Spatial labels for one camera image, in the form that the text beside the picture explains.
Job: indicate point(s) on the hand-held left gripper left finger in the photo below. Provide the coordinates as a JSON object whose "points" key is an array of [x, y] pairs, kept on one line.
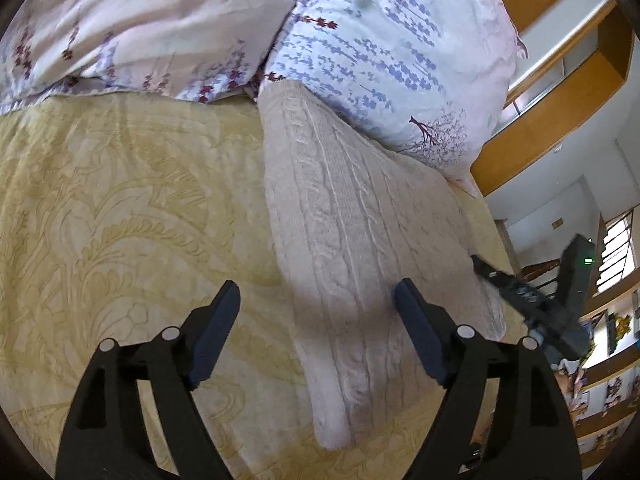
{"points": [[215, 330]]}

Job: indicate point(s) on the blue floral tree-print pillow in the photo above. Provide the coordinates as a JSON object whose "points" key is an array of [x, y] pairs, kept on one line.
{"points": [[400, 50]]}

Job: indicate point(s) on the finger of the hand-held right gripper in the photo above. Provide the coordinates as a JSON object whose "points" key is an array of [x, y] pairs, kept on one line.
{"points": [[505, 282]]}

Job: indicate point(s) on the window with grille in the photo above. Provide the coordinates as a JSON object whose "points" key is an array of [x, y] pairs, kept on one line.
{"points": [[617, 255]]}

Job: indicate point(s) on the wooden shelf with ornaments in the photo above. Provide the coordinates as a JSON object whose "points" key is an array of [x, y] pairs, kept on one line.
{"points": [[607, 375]]}

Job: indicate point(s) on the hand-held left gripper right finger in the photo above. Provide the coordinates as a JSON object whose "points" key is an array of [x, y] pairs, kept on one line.
{"points": [[422, 335]]}

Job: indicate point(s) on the yellow patterned bed sheet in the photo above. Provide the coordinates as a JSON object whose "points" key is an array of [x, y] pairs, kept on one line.
{"points": [[125, 210]]}

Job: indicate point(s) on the pink floral pillow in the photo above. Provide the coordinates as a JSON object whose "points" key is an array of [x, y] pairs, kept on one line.
{"points": [[150, 25]]}

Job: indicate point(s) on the wooden headboard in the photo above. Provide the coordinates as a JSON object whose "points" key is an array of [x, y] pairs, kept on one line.
{"points": [[550, 135]]}

